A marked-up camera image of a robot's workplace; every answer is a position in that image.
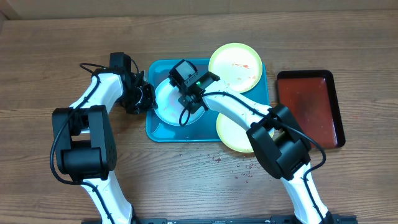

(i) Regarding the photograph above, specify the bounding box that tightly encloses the yellow-green plate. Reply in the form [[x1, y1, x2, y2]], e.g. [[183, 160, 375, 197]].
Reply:
[[208, 43, 263, 93], [216, 112, 275, 154]]

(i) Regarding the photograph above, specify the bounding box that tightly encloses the black red-lined tray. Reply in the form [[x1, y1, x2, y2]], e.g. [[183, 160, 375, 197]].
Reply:
[[277, 70, 346, 149]]

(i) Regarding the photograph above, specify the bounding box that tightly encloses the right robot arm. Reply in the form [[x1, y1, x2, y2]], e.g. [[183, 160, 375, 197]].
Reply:
[[169, 60, 333, 223]]

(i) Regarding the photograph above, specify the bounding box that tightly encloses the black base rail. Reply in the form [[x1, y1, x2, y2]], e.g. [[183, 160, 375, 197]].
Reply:
[[81, 215, 358, 224]]

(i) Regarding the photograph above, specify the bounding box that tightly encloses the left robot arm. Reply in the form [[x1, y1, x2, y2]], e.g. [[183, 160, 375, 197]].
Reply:
[[50, 52, 157, 223]]

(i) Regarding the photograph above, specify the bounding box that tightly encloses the light blue plate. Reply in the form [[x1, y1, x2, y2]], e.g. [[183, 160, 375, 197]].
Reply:
[[154, 77, 206, 127]]

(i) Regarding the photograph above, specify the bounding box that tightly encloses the teal plastic tray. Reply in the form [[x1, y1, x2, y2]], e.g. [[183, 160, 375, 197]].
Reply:
[[146, 59, 270, 142]]

